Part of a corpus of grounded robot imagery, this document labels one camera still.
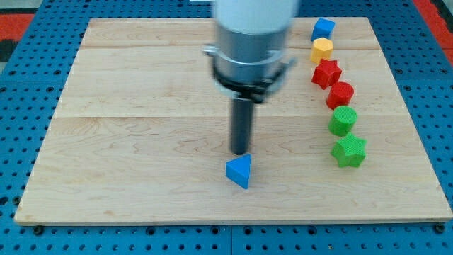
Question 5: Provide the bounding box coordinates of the blue triangle block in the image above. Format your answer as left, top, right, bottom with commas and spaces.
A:
225, 154, 252, 189

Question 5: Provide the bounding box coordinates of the red star block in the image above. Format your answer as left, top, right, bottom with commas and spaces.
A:
311, 59, 342, 90

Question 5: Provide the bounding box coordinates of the green star block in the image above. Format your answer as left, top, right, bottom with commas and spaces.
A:
331, 132, 367, 168

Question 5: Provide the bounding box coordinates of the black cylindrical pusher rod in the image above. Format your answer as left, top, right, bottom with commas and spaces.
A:
230, 98, 254, 155

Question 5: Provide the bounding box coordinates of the light wooden board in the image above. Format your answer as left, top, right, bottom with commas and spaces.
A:
14, 18, 452, 226

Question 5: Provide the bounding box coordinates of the green cylinder block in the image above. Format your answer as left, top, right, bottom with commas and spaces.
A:
328, 106, 358, 137

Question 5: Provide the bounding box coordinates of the red cylinder block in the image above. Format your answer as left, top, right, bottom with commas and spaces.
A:
326, 81, 355, 110

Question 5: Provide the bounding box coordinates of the yellow hexagon block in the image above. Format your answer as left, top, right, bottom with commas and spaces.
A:
310, 38, 333, 64

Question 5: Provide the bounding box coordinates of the blue cube block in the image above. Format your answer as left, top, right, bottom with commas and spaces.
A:
311, 18, 336, 41

